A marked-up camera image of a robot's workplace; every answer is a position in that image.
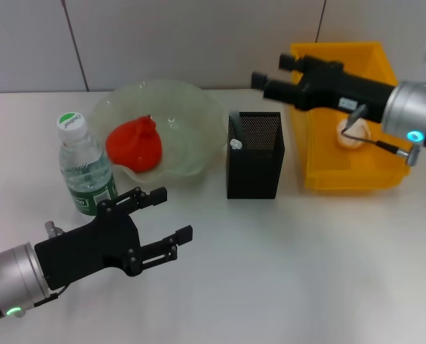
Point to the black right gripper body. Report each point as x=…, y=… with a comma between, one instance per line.
x=342, y=89

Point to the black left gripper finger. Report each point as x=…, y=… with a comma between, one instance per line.
x=184, y=235
x=159, y=197

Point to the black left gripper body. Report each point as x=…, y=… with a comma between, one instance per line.
x=87, y=251

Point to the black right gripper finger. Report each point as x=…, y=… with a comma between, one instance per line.
x=281, y=91
x=288, y=61

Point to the white paper ball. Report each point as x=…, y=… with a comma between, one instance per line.
x=356, y=138

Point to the orange fruit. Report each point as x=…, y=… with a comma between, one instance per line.
x=134, y=147

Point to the grey glitter pen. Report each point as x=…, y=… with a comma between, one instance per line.
x=234, y=123

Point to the mint green utility knife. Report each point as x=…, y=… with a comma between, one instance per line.
x=236, y=144

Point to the clear green-labelled water bottle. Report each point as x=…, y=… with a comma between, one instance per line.
x=80, y=161

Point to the white and silver left arm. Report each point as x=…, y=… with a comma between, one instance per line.
x=12, y=279

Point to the pale green wavy glass plate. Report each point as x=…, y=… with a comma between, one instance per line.
x=188, y=122

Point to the black mesh pen holder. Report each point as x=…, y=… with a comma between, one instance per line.
x=252, y=172

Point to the yellow plastic bin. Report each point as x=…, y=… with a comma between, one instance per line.
x=342, y=168

